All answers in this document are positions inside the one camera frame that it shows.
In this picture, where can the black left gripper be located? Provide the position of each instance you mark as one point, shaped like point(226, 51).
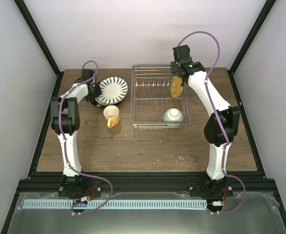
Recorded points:
point(98, 93)

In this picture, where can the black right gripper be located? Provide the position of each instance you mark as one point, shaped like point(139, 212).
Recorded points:
point(173, 72)

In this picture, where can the blue striped white plate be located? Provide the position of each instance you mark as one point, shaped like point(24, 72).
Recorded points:
point(114, 90)

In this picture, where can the yellow woven bamboo plate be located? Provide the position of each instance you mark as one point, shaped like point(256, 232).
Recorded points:
point(176, 86)

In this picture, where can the green dotted white bowl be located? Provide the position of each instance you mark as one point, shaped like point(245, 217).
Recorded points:
point(173, 117)

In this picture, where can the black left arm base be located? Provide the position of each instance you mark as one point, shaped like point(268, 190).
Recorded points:
point(75, 187)

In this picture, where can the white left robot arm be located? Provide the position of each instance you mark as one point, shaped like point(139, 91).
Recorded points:
point(65, 119)

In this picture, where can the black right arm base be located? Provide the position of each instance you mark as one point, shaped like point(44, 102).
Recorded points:
point(204, 186)

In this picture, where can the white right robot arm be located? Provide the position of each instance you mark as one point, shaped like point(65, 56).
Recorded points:
point(223, 122)

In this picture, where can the dark multicolour rimmed plate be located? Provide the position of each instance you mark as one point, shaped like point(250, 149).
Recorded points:
point(100, 104)

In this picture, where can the yellow ceramic mug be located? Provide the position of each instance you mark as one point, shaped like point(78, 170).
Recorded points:
point(112, 115)

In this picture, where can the steel wire dish rack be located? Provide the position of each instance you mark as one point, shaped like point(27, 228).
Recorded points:
point(150, 97)

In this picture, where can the black aluminium frame post right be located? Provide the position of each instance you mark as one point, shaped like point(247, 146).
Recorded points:
point(268, 5)

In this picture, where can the black aluminium frame post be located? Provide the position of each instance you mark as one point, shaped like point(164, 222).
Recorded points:
point(23, 9)
point(268, 5)

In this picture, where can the black front frame rail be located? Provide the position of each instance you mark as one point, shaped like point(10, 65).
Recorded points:
point(175, 181)

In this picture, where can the black aluminium frame post left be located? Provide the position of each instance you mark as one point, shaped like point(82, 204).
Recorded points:
point(23, 9)

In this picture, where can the light blue slotted cable duct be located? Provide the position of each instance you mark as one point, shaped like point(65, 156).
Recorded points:
point(172, 204)

